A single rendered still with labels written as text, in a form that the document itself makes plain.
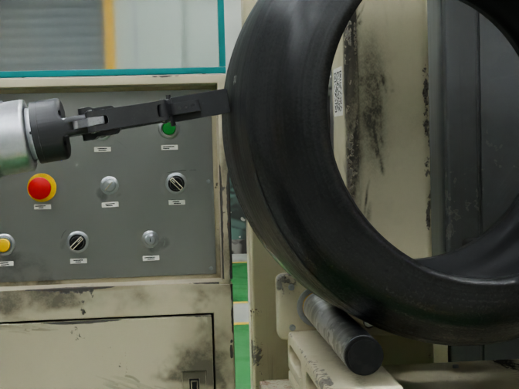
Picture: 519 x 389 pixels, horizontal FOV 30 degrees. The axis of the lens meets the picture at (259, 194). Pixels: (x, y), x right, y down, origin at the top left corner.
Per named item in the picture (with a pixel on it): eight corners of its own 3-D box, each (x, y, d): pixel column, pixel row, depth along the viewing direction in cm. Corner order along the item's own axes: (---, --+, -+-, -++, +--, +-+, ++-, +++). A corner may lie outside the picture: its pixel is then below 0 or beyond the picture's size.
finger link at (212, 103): (169, 97, 118) (169, 97, 117) (226, 88, 118) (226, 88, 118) (174, 122, 118) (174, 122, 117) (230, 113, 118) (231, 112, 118)
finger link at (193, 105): (157, 106, 117) (156, 104, 114) (198, 99, 117) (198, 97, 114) (159, 118, 117) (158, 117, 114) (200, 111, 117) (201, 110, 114)
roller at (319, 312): (322, 285, 144) (337, 310, 144) (296, 301, 143) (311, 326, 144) (371, 329, 109) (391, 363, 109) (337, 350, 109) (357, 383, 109)
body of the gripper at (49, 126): (22, 100, 112) (102, 87, 113) (32, 103, 120) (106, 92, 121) (34, 164, 112) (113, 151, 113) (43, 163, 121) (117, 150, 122)
